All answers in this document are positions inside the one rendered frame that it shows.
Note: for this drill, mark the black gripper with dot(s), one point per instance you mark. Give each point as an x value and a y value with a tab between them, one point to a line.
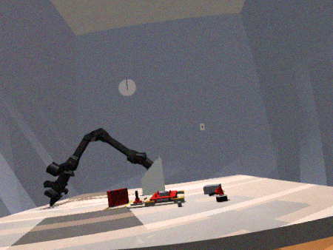
55	193

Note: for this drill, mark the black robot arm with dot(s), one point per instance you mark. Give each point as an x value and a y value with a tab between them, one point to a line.
63	170

